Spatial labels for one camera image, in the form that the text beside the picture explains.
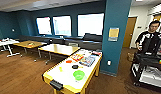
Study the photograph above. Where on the small green item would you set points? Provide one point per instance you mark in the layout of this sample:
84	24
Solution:
79	75

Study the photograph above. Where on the yellow wooden gaming table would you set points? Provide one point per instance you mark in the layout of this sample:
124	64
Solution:
67	75

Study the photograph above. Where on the red yellow game box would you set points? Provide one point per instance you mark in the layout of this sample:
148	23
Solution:
77	56

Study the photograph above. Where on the dark grey bench sofa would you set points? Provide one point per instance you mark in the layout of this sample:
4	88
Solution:
91	41

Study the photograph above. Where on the flat red item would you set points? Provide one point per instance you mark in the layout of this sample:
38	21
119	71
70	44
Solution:
96	53

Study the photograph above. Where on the flat orange disc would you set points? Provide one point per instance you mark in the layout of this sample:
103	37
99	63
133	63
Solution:
68	61

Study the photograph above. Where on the bright office window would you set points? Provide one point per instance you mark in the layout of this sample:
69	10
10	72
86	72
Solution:
43	25
61	25
91	24

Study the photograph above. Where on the small yellow item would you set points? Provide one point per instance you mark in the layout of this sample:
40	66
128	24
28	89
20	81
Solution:
60	69

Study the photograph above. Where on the yellow wooden office table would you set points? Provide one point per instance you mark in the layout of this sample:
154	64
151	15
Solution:
29	44

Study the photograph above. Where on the brown wooden door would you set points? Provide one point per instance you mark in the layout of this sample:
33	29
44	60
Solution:
129	31

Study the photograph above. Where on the person in dark top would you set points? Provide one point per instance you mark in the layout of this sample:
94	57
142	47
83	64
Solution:
149	38

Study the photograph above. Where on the white office table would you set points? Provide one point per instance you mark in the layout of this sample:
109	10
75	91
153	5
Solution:
6	42

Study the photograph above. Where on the white wall outlet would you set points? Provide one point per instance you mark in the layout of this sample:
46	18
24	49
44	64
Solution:
109	62

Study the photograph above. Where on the yellow wall sign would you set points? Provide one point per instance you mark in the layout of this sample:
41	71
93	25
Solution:
113	34

